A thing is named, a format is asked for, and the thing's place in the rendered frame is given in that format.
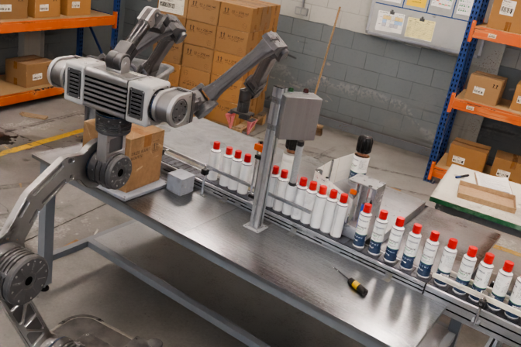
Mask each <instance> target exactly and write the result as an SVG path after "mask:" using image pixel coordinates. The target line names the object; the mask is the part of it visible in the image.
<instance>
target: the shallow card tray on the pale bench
mask: <svg viewBox="0 0 521 347"><path fill-rule="evenodd" d="M457 198H461V199H464V200H467V201H472V202H474V203H478V204H483V205H485V206H488V207H491V208H496V209H498V210H502V211H507V212H509V213H513V214H515V212H516V196H515V195H513V194H508V193H506V192H502V191H497V190H494V189H491V188H488V187H483V186H480V185H477V184H472V183H469V182H466V181H463V180H460V183H459V186H458V190H457Z"/></svg>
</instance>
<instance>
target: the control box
mask: <svg viewBox="0 0 521 347"><path fill-rule="evenodd" d="M322 101H323V100H322V99H321V98H320V97H319V96H317V95H316V94H314V93H309V94H303V93H302V92H297V91H294V93H288V92H287V93H284V94H282V97H281V104H280V105H281V106H280V110H279V115H278V123H277V126H276V131H275V136H276V137H277V138H278V139H289V140H312V141H313V140H314V138H315V134H316V128H317V124H318V120H319V113H320V109H321V105H322Z"/></svg>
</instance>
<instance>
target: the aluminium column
mask: <svg viewBox="0 0 521 347"><path fill-rule="evenodd" d="M287 90H288V87H286V86H284V85H280V84H277V85H274V87H273V92H272V96H274V97H276V98H281V97H282V94H284V93H287ZM280 106H281V105H279V104H276V103H274V102H271V105H270V110H269V115H268V120H267V123H270V124H272V125H277V123H278V115H279V110H280ZM277 145H278V138H277V137H276V136H275V131H272V130H270V129H266V132H265V137H264V145H263V150H262V154H261V159H260V167H259V172H258V177H257V185H256V190H255V195H254V202H253V207H252V212H251V216H250V226H251V227H253V228H255V229H259V228H261V227H262V225H263V221H264V213H265V209H266V204H267V196H268V192H269V187H270V183H271V175H272V171H273V166H274V158H275V154H276V149H277Z"/></svg>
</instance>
